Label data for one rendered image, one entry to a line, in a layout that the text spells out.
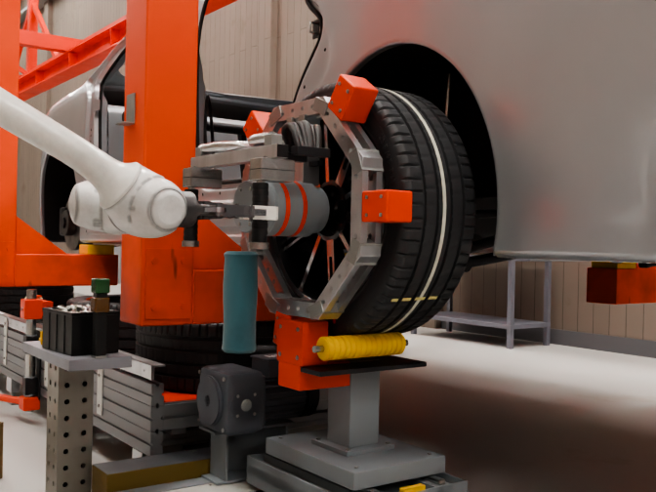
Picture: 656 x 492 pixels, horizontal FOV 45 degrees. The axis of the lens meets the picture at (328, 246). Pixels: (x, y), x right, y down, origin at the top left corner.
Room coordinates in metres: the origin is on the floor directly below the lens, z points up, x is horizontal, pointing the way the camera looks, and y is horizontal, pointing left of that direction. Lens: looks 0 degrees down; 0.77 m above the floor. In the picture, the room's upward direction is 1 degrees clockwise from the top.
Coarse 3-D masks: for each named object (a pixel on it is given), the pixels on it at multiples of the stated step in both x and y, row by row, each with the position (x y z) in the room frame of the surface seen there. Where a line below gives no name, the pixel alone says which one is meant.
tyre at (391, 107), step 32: (320, 96) 2.08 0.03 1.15; (384, 96) 1.97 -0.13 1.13; (416, 96) 2.07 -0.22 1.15; (384, 128) 1.87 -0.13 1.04; (416, 128) 1.90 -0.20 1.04; (448, 128) 1.97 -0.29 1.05; (384, 160) 1.87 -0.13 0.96; (416, 160) 1.84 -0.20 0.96; (448, 160) 1.90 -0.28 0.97; (416, 192) 1.82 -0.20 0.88; (448, 192) 1.88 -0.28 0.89; (416, 224) 1.82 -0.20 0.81; (448, 224) 1.88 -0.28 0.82; (384, 256) 1.86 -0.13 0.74; (416, 256) 1.84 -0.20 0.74; (448, 256) 1.90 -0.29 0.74; (288, 288) 2.19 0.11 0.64; (384, 288) 1.86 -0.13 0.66; (416, 288) 1.90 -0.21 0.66; (448, 288) 1.96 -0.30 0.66; (352, 320) 1.95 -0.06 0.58; (384, 320) 1.95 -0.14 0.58; (416, 320) 2.02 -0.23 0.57
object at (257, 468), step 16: (256, 464) 2.19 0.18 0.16; (272, 464) 2.22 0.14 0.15; (288, 464) 2.16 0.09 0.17; (256, 480) 2.19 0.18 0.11; (272, 480) 2.12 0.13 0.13; (288, 480) 2.06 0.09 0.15; (304, 480) 2.00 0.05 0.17; (320, 480) 2.03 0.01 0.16; (416, 480) 2.04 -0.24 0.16; (432, 480) 2.01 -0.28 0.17; (448, 480) 2.09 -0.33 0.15; (464, 480) 2.03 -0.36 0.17
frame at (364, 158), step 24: (336, 120) 1.88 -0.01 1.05; (360, 144) 1.87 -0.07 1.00; (360, 168) 1.80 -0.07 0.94; (360, 192) 1.80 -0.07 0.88; (360, 216) 1.80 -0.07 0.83; (240, 240) 2.23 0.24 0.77; (360, 240) 1.80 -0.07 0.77; (264, 264) 2.22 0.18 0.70; (360, 264) 1.82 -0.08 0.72; (264, 288) 2.13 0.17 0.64; (336, 288) 1.87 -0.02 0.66; (288, 312) 2.04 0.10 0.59; (312, 312) 1.94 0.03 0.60; (336, 312) 1.93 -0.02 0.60
